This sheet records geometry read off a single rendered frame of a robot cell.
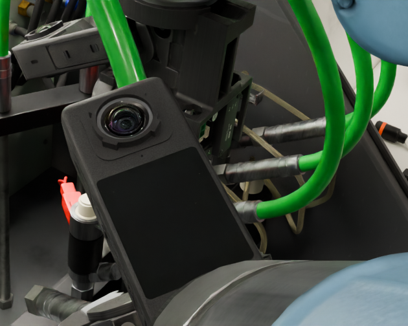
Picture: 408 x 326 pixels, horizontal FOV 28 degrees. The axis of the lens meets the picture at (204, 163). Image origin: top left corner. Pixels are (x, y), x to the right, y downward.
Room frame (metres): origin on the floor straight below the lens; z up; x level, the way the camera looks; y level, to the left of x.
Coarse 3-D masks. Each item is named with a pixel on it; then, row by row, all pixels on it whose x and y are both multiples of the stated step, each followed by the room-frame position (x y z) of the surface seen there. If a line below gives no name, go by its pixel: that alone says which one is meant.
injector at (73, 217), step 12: (72, 216) 0.47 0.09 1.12; (72, 228) 0.47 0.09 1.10; (84, 228) 0.46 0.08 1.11; (96, 228) 0.47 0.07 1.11; (72, 240) 0.47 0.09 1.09; (84, 240) 0.46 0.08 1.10; (96, 240) 0.47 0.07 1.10; (72, 252) 0.46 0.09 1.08; (84, 252) 0.46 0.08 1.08; (96, 252) 0.47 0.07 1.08; (72, 264) 0.46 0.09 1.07; (84, 264) 0.46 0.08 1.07; (96, 264) 0.47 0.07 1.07; (108, 264) 0.47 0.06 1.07; (72, 276) 0.47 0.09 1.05; (84, 276) 0.46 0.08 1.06; (96, 276) 0.46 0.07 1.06; (108, 276) 0.46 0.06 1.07; (120, 276) 0.46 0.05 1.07; (72, 288) 0.47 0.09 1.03; (84, 288) 0.47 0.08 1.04; (84, 300) 0.47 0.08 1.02
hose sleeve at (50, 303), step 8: (40, 296) 0.36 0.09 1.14; (48, 296) 0.36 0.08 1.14; (56, 296) 0.35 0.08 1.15; (64, 296) 0.35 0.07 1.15; (40, 304) 0.36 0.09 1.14; (48, 304) 0.35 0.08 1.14; (56, 304) 0.35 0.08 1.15; (64, 304) 0.34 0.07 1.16; (72, 304) 0.34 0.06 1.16; (80, 304) 0.33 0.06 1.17; (88, 304) 0.33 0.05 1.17; (40, 312) 0.36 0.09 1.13; (48, 312) 0.35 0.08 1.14; (56, 312) 0.34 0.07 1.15; (64, 312) 0.33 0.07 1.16; (72, 312) 0.33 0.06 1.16; (56, 320) 0.34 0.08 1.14
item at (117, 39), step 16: (96, 0) 0.33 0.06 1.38; (112, 0) 0.33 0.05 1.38; (96, 16) 0.33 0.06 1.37; (112, 16) 0.32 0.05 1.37; (112, 32) 0.32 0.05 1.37; (128, 32) 0.32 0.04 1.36; (112, 48) 0.32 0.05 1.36; (128, 48) 0.32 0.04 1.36; (112, 64) 0.31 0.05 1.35; (128, 64) 0.31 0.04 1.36; (128, 80) 0.31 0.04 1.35
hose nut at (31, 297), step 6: (36, 288) 0.37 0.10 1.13; (42, 288) 0.37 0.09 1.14; (48, 288) 0.37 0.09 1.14; (30, 294) 0.37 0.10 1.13; (36, 294) 0.37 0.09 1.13; (30, 300) 0.36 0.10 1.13; (36, 300) 0.36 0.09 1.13; (30, 306) 0.36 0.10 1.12; (30, 312) 0.36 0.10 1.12; (36, 312) 0.36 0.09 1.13
